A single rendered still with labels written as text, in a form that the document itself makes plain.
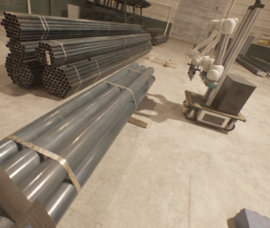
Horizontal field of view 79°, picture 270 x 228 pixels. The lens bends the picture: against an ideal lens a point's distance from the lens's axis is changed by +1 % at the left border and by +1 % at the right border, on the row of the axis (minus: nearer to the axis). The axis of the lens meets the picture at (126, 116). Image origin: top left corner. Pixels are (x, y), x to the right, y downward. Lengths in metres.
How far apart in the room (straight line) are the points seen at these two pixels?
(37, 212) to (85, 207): 0.61
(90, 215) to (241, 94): 2.61
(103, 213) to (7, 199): 0.81
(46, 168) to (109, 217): 0.71
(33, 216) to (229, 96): 2.80
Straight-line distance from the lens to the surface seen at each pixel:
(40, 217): 0.97
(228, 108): 3.10
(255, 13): 2.95
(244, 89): 3.03
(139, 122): 2.38
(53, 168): 1.00
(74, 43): 2.80
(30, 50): 2.76
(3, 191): 0.86
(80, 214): 1.48
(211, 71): 2.56
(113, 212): 1.51
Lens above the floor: 1.33
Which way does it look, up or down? 31 degrees down
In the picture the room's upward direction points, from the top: 14 degrees clockwise
